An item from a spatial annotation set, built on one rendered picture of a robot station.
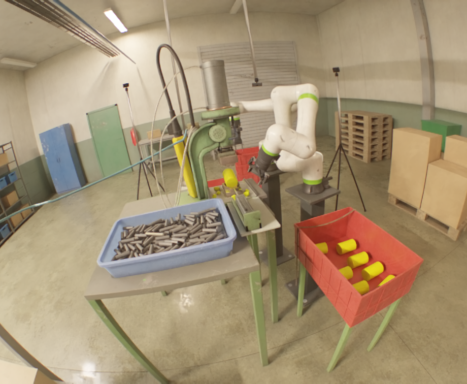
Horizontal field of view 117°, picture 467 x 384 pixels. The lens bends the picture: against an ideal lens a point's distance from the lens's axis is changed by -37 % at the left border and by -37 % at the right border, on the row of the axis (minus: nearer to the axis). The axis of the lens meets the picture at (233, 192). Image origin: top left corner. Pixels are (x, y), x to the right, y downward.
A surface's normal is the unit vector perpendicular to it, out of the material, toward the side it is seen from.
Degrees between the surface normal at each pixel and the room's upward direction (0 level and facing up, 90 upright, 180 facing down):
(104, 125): 90
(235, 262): 0
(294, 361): 0
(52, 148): 90
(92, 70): 90
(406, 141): 90
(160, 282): 0
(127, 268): 100
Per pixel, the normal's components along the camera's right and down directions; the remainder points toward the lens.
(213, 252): 0.23, 0.51
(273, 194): 0.38, 0.32
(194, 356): -0.14, -0.91
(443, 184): -0.95, 0.23
